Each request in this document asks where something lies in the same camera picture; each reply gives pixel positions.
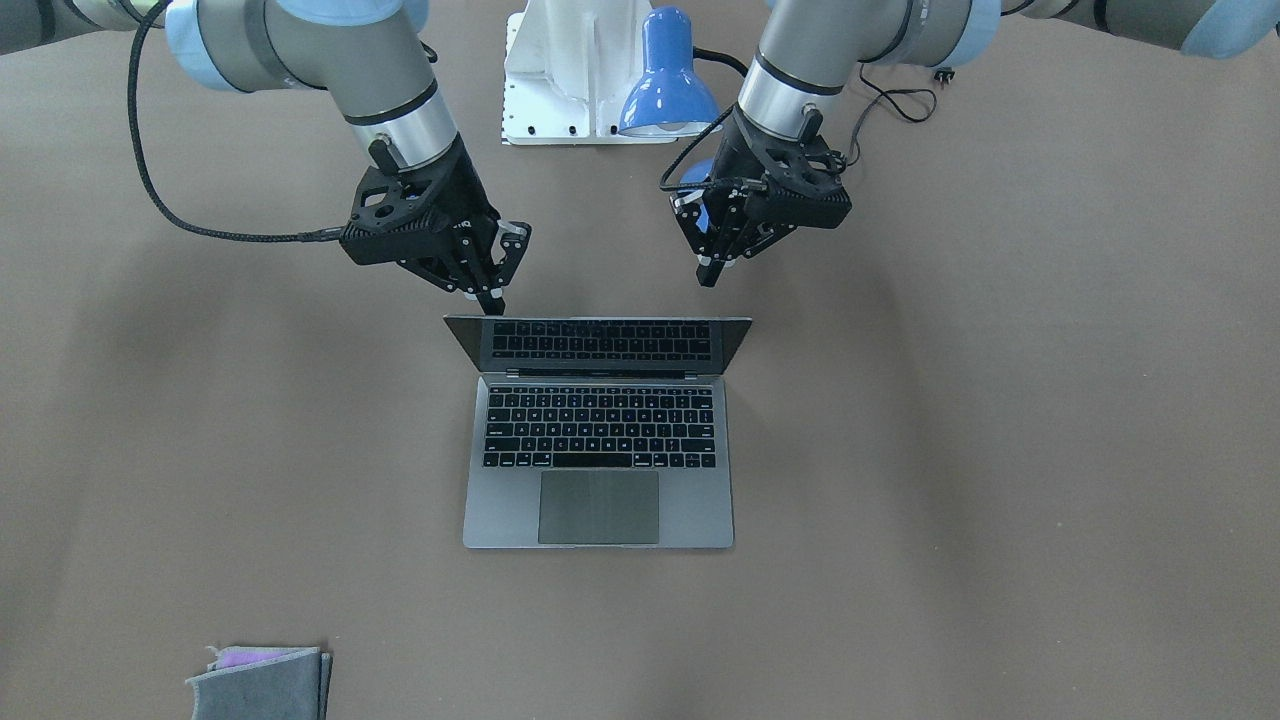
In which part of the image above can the folded grey cloth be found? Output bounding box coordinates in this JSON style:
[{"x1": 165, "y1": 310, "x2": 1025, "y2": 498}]
[{"x1": 187, "y1": 646, "x2": 332, "y2": 719}]

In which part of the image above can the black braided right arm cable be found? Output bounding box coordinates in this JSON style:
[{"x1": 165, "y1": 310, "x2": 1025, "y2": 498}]
[{"x1": 125, "y1": 0, "x2": 346, "y2": 243}]

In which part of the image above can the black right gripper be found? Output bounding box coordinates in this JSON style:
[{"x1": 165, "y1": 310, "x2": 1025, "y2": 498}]
[{"x1": 339, "y1": 136, "x2": 532, "y2": 316}]

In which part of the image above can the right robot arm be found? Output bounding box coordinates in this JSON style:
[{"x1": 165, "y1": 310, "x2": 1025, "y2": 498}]
[{"x1": 1, "y1": 1, "x2": 531, "y2": 315}]

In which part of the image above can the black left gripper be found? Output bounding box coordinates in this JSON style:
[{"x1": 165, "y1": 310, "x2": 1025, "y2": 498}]
[{"x1": 669, "y1": 105, "x2": 851, "y2": 287}]

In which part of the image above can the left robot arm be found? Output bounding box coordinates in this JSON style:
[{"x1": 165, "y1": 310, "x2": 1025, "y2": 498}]
[{"x1": 660, "y1": 1, "x2": 1279, "y2": 287}]

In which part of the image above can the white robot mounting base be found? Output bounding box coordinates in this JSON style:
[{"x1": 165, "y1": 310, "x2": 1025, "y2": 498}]
[{"x1": 502, "y1": 1, "x2": 675, "y2": 146}]

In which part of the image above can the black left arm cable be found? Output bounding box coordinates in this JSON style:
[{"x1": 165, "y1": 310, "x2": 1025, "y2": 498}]
[{"x1": 658, "y1": 100, "x2": 851, "y2": 193}]

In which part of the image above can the blue desk lamp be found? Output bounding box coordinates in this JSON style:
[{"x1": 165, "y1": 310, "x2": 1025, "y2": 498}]
[{"x1": 617, "y1": 6, "x2": 724, "y2": 236}]

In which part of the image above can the grey laptop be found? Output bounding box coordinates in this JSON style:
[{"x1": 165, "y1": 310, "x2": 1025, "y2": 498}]
[{"x1": 445, "y1": 315, "x2": 753, "y2": 550}]

